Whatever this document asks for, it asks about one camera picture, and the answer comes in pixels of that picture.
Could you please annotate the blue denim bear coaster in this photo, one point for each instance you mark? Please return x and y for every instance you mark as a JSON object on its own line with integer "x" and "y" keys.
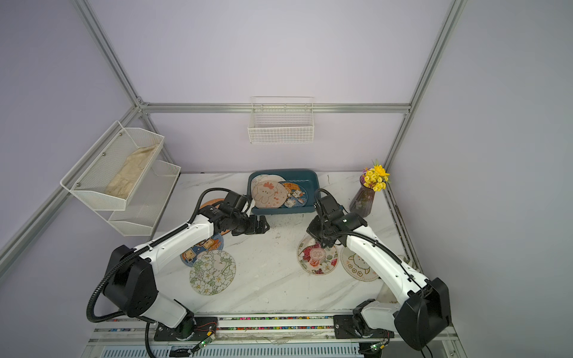
{"x": 191, "y": 255}

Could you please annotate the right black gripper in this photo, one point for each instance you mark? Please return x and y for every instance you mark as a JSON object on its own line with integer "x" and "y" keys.
{"x": 318, "y": 233}

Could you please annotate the pink bunny bow coaster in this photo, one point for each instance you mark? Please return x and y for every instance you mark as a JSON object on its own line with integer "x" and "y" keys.
{"x": 269, "y": 194}

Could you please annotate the white wire wall basket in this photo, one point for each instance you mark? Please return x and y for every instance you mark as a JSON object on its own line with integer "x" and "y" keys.
{"x": 281, "y": 120}

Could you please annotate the pink kitty round coaster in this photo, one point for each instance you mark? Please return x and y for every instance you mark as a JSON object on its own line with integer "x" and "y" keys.
{"x": 257, "y": 179}

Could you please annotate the teal plastic storage box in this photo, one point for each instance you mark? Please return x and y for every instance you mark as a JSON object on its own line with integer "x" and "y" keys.
{"x": 305, "y": 177}

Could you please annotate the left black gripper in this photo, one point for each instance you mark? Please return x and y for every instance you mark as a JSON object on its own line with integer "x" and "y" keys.
{"x": 253, "y": 228}

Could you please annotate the orange woven round coaster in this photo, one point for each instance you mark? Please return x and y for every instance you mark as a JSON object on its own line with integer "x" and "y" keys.
{"x": 210, "y": 203}

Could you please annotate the beige puppy round coaster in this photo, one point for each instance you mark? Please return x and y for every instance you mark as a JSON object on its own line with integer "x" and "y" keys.
{"x": 356, "y": 267}

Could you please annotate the white mesh two-tier shelf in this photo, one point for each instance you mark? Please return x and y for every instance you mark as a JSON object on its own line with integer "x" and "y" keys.
{"x": 139, "y": 214}

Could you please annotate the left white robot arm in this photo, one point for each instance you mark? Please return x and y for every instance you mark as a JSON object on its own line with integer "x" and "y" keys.
{"x": 129, "y": 287}

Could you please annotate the blue orange cartoon coaster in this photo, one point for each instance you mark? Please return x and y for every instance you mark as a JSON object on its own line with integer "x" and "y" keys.
{"x": 296, "y": 195}

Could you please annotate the aluminium mounting rail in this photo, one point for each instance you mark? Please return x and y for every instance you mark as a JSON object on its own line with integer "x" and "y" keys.
{"x": 257, "y": 328}

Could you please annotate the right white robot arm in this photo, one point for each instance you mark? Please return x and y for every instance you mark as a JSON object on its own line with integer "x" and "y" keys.
{"x": 422, "y": 309}

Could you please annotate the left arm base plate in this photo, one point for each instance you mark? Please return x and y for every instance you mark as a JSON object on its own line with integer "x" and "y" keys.
{"x": 195, "y": 331}

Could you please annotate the red rose round coaster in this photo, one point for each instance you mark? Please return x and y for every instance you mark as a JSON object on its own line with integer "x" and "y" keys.
{"x": 316, "y": 259}

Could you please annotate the yellow flower bunch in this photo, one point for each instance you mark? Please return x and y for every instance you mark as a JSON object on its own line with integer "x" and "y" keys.
{"x": 375, "y": 177}

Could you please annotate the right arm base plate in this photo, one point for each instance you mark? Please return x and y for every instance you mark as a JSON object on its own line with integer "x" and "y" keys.
{"x": 349, "y": 329}

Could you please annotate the beige cloth in shelf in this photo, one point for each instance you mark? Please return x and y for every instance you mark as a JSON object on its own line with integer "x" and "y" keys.
{"x": 125, "y": 180}

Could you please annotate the green white flower bunny coaster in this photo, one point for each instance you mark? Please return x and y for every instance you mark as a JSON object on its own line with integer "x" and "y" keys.
{"x": 213, "y": 273}

